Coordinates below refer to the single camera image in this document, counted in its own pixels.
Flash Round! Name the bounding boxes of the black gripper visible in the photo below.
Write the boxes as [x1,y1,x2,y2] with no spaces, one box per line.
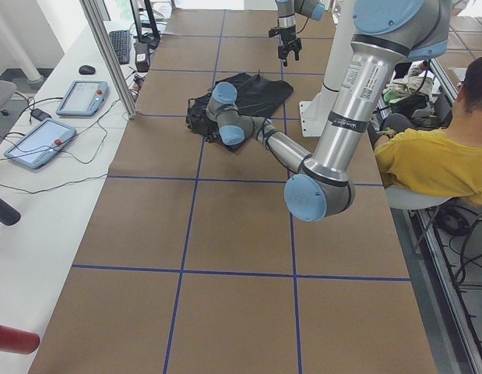
[204,124,221,143]
[278,26,302,67]

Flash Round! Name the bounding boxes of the black graphic t-shirt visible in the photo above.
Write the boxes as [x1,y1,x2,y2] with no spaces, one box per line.
[186,72,294,152]

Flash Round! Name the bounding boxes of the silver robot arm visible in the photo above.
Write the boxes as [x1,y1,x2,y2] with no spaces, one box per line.
[268,0,325,67]
[206,0,452,221]

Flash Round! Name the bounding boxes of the black power adapter box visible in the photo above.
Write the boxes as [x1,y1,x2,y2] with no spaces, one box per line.
[133,42,150,72]

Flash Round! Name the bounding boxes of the black monitor stand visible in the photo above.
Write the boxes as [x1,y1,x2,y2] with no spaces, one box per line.
[130,0,160,50]

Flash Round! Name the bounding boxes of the black keyboard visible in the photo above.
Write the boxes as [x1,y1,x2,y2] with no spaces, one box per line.
[108,30,131,65]

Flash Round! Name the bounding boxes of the far blue teach pendant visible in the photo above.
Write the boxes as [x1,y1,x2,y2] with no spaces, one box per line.
[56,80,109,117]

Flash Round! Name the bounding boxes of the blue teach pendant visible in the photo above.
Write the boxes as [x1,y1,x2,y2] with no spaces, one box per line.
[4,118,77,170]
[56,80,109,117]

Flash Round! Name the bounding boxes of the black computer mouse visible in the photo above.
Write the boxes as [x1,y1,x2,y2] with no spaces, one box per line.
[78,65,97,76]

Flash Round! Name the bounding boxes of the near blue teach pendant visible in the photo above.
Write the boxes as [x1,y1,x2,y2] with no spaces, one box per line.
[4,118,77,170]

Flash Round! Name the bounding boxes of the person in yellow shirt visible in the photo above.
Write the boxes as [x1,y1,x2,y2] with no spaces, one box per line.
[368,57,482,206]

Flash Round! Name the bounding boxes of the red bottle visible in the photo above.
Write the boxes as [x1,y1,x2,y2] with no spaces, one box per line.
[0,325,40,355]

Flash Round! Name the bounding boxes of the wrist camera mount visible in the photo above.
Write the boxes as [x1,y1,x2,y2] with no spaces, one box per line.
[268,26,281,37]

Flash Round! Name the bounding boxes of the white camera stand column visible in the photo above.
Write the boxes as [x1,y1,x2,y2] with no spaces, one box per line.
[299,0,356,137]

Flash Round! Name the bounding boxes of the aluminium frame post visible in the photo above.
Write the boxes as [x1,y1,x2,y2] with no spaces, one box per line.
[79,0,137,118]

